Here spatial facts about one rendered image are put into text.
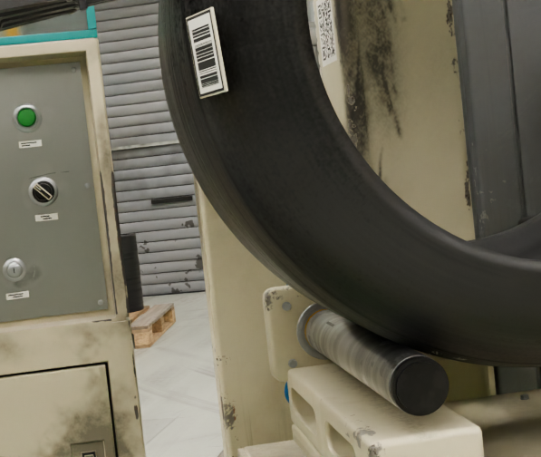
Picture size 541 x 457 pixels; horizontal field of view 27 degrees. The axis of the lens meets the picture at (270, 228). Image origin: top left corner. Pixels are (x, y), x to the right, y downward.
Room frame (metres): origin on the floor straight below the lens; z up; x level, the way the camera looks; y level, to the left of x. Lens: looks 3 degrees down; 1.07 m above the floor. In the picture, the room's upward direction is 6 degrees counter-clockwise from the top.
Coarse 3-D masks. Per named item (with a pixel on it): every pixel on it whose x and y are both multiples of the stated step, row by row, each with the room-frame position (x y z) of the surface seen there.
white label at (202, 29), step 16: (192, 16) 0.83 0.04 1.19; (208, 16) 0.81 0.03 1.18; (192, 32) 0.84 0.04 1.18; (208, 32) 0.81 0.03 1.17; (192, 48) 0.84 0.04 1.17; (208, 48) 0.82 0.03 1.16; (208, 64) 0.82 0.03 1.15; (208, 80) 0.83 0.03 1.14; (224, 80) 0.81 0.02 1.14; (208, 96) 0.83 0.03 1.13
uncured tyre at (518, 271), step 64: (192, 0) 0.84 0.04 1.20; (256, 0) 0.82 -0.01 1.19; (192, 64) 0.85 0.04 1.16; (256, 64) 0.82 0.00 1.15; (192, 128) 0.89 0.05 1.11; (256, 128) 0.82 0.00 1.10; (320, 128) 0.82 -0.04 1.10; (256, 192) 0.84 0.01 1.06; (320, 192) 0.82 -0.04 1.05; (384, 192) 0.82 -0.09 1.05; (256, 256) 1.01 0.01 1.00; (320, 256) 0.84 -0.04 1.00; (384, 256) 0.83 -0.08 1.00; (448, 256) 0.83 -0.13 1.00; (512, 256) 1.13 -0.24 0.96; (384, 320) 0.86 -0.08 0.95; (448, 320) 0.85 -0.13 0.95; (512, 320) 0.84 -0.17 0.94
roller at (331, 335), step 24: (312, 336) 1.13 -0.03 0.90; (336, 336) 1.04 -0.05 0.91; (360, 336) 0.98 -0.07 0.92; (336, 360) 1.03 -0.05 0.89; (360, 360) 0.94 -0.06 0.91; (384, 360) 0.88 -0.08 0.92; (408, 360) 0.84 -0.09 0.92; (432, 360) 0.84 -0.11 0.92; (384, 384) 0.86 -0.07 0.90; (408, 384) 0.84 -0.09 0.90; (432, 384) 0.84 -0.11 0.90; (408, 408) 0.84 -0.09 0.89; (432, 408) 0.84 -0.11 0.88
